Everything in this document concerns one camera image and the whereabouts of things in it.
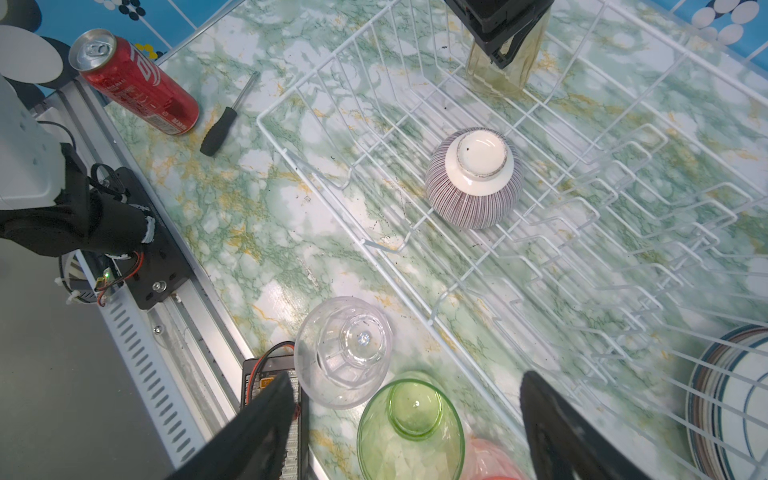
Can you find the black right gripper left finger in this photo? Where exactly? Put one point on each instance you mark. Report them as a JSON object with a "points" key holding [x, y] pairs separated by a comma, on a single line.
{"points": [[254, 444]]}

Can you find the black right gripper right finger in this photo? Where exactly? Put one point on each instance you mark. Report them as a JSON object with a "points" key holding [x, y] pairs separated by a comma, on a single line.
{"points": [[564, 445]]}

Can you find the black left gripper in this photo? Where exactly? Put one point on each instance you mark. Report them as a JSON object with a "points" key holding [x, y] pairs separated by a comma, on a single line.
{"points": [[499, 27]]}

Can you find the pink glass cup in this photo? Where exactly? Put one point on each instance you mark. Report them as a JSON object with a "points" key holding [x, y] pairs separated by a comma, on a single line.
{"points": [[485, 460]]}

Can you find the clear glass cup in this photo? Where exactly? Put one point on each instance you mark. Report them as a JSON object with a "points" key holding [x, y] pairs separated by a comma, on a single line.
{"points": [[342, 352]]}

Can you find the striped ceramic bowl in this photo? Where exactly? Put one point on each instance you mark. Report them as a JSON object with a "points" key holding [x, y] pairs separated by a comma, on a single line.
{"points": [[474, 178]]}

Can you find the green glass cup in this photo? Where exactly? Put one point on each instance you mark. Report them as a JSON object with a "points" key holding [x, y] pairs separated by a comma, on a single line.
{"points": [[410, 429]]}

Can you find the plain white plate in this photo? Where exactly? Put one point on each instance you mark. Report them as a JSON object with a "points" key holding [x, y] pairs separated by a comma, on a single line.
{"points": [[726, 406]]}

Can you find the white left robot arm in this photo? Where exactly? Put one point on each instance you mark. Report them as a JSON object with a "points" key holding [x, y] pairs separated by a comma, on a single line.
{"points": [[38, 173]]}

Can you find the black screwdriver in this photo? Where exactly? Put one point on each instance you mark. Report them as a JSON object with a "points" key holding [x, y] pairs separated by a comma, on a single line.
{"points": [[217, 134]]}

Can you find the red soda can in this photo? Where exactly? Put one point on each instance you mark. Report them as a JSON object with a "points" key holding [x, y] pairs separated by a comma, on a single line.
{"points": [[117, 69]]}

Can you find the aluminium front rail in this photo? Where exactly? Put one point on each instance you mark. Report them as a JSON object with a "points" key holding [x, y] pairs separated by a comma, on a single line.
{"points": [[200, 342]]}

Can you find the white slotted cable duct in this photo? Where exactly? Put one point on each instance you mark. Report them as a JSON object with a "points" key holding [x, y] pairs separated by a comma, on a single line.
{"points": [[149, 366]]}

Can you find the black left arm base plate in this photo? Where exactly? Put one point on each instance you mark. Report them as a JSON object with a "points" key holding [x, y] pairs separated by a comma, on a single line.
{"points": [[150, 246]]}

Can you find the white wire dish rack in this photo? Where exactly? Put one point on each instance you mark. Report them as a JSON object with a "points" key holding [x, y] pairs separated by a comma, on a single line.
{"points": [[640, 237]]}

